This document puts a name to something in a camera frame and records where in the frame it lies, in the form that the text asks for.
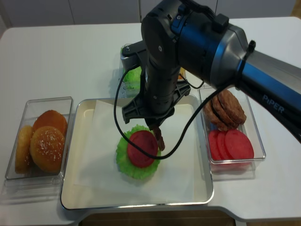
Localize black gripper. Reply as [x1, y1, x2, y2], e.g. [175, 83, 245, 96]
[121, 60, 191, 132]

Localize brown meat patty picked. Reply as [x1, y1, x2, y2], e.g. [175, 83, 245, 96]
[152, 127, 165, 151]

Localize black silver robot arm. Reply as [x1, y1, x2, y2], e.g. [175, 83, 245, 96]
[122, 0, 301, 139]

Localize clear lettuce cheese container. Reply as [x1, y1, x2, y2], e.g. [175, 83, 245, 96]
[119, 43, 188, 97]

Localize green lettuce leaves in container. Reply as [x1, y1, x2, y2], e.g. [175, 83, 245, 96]
[120, 45, 142, 91]

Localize green lettuce leaf on tray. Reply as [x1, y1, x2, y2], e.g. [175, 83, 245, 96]
[116, 125, 161, 180]

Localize stacked yellow cheese slices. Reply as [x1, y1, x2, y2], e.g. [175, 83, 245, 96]
[178, 67, 186, 81]

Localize red tomato slice on tray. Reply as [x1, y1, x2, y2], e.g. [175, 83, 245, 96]
[127, 131, 158, 169]

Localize brown meat patty back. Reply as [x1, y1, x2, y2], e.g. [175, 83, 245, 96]
[204, 100, 228, 131]

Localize brown meat patty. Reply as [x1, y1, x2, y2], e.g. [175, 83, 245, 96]
[218, 89, 246, 124]
[212, 95, 238, 129]
[204, 100, 228, 131]

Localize white parchment paper sheet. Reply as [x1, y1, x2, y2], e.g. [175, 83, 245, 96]
[75, 100, 206, 203]

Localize red tomato slice back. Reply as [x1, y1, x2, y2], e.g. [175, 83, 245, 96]
[208, 130, 222, 161]

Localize red tomato slice middle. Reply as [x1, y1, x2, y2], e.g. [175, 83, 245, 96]
[217, 131, 232, 160]

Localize brown meat patty middle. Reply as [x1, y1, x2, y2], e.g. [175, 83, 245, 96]
[212, 95, 238, 129]

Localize brown meat patty front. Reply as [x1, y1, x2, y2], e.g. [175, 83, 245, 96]
[218, 89, 246, 124]

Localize clear patty tomato container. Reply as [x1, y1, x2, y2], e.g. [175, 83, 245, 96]
[200, 88, 266, 181]

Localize red tomato slice front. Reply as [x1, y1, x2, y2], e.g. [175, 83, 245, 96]
[225, 129, 254, 160]

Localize plain brown bun half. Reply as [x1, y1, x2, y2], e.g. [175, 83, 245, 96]
[33, 110, 68, 136]

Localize silver metal tray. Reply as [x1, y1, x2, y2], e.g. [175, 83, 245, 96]
[61, 98, 214, 210]

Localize sesame top bun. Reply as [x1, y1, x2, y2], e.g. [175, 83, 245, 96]
[30, 126, 65, 173]

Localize clear bun container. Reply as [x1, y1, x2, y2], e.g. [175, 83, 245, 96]
[5, 97, 73, 182]

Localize upright bun half left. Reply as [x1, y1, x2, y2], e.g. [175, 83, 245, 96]
[15, 125, 34, 174]

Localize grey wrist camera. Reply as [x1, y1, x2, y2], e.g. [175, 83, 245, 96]
[120, 41, 147, 70]

